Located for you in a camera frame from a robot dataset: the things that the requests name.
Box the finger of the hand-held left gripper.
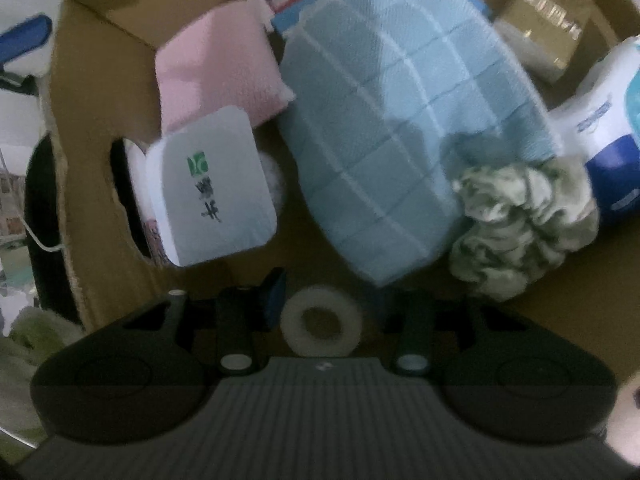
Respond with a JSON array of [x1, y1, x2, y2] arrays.
[[0, 14, 53, 97]]

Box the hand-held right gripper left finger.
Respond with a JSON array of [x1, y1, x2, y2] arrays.
[[122, 266, 287, 377]]

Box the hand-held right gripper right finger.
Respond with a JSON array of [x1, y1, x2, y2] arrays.
[[377, 287, 531, 376]]

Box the white tape roll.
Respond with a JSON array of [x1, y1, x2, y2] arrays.
[[280, 287, 362, 358]]

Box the cardboard box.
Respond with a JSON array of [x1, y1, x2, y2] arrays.
[[47, 0, 640, 411]]

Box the white packet with green label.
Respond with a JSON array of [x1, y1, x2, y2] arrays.
[[145, 106, 278, 268]]

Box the green white scrunchie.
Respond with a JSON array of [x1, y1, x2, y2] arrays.
[[447, 135, 601, 303]]

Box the pink towel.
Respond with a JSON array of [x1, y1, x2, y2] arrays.
[[154, 0, 296, 133]]

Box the blue checked towel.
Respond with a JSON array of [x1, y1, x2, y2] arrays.
[[277, 0, 563, 288]]

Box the teal blue tissue pack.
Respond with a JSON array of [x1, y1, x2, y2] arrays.
[[547, 35, 640, 228]]

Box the gold box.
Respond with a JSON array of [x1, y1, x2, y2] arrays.
[[492, 0, 598, 86]]

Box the black bag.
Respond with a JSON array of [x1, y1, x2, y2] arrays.
[[22, 132, 81, 323]]

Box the pale green fluffy mat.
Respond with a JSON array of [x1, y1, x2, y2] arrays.
[[0, 305, 86, 456]]

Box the thin white cable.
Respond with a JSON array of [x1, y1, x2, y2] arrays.
[[0, 145, 66, 252]]

